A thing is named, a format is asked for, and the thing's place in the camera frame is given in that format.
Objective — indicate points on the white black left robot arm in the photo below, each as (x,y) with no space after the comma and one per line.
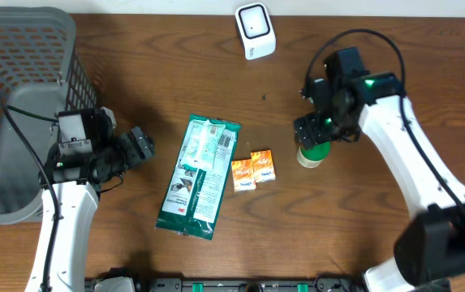
(87,155)

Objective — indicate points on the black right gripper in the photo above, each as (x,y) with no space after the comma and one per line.
(307,128)

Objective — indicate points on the grey plastic shopping basket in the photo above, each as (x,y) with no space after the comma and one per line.
(41,75)

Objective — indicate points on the light green wipes pack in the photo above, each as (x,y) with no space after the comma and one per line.
(201,148)

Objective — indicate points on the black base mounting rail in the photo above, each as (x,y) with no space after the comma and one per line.
(341,284)

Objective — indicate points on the white cube barcode scanner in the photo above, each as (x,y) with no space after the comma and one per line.
(255,30)

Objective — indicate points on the orange white small packet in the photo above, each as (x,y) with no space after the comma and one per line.
(243,175)

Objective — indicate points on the green 3M product pouch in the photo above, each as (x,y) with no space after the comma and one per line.
(194,197)

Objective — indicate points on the green lid white jar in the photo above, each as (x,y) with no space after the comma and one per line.
(311,158)

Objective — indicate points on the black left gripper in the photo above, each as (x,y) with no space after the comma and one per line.
(129,157)

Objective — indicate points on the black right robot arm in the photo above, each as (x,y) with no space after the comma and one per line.
(432,247)

